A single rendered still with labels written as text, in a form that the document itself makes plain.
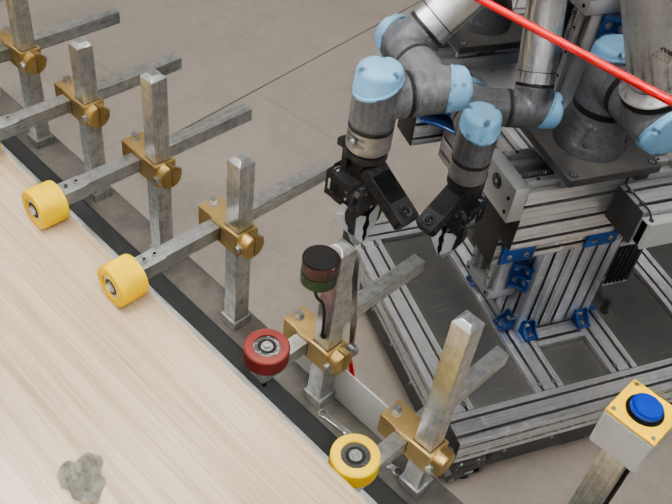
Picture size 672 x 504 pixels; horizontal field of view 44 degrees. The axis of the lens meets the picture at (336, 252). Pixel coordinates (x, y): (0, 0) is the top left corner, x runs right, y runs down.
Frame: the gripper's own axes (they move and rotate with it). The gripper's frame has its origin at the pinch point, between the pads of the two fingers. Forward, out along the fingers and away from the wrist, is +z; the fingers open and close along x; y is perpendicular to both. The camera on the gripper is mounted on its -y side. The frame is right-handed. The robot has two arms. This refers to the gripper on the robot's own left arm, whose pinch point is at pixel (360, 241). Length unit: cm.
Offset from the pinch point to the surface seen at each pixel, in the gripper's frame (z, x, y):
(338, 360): 13.9, 13.2, -9.8
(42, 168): 33, 16, 88
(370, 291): 14.5, -3.7, -1.6
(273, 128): 101, -104, 133
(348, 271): -5.7, 11.4, -7.3
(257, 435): 10.5, 35.6, -13.8
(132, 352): 10.5, 41.0, 12.0
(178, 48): 101, -109, 203
